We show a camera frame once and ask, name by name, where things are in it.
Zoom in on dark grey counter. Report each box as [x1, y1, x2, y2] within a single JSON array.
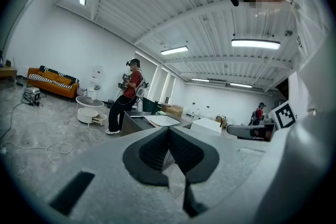
[[121, 110, 194, 137]]

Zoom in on black white striped blanket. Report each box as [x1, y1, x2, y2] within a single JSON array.
[[28, 65, 79, 90]]

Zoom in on white arched board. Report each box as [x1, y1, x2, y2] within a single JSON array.
[[91, 65, 104, 84]]

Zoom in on grey floor cable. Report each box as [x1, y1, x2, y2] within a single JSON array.
[[0, 101, 27, 141]]

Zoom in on white box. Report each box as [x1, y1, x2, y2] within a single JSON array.
[[190, 118, 223, 137]]

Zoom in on orange sofa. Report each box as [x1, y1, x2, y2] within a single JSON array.
[[27, 65, 80, 99]]

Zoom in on silver appliance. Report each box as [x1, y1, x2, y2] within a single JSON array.
[[23, 87, 41, 104]]

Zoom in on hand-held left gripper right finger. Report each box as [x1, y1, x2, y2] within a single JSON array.
[[169, 126, 271, 224]]

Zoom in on dark green cabinet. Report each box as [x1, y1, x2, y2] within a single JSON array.
[[142, 97, 162, 115]]

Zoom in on wooden desk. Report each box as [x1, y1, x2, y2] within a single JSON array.
[[0, 66, 18, 80]]

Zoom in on white sink basin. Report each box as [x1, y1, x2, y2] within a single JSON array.
[[143, 114, 181, 127]]

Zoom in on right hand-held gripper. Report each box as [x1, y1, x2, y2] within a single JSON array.
[[226, 100, 297, 142]]

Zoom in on orange cushion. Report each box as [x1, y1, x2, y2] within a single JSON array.
[[56, 76, 73, 87], [38, 70, 59, 81]]

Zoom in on white round drawer stool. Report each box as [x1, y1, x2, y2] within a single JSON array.
[[77, 107, 107, 124]]

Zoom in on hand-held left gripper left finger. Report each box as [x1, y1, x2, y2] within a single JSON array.
[[34, 126, 190, 224]]

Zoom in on person's white shirt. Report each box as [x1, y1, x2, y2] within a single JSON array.
[[272, 0, 334, 119]]

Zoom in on round white coffee table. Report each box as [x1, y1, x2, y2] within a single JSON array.
[[75, 95, 105, 126]]

